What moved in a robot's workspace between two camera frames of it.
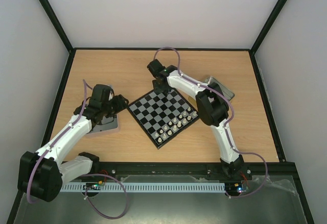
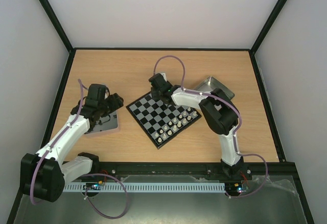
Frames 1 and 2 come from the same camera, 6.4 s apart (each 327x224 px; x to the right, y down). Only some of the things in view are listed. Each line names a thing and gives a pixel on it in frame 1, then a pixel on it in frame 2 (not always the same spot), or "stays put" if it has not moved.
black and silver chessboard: [163, 118] stays put
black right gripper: [160, 85] to [160, 95]
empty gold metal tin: [227, 94] stays put
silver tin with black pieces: [106, 123] stays put
